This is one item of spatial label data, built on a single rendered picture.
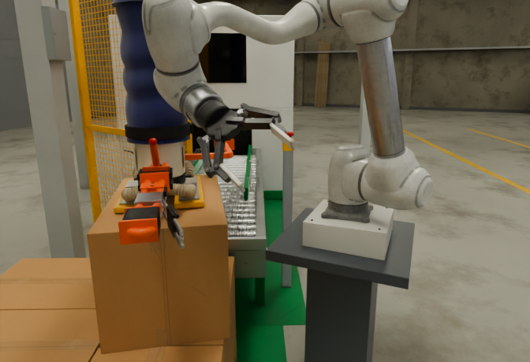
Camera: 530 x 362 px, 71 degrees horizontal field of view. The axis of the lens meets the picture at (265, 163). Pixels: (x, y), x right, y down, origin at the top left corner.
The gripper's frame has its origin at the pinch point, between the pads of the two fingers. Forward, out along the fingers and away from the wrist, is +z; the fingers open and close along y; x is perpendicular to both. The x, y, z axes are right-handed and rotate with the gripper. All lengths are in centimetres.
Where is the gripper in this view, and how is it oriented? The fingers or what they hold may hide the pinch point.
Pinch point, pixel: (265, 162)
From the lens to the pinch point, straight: 75.0
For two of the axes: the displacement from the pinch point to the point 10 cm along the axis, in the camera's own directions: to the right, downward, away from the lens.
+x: -2.1, -5.3, -8.2
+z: 6.3, 5.7, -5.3
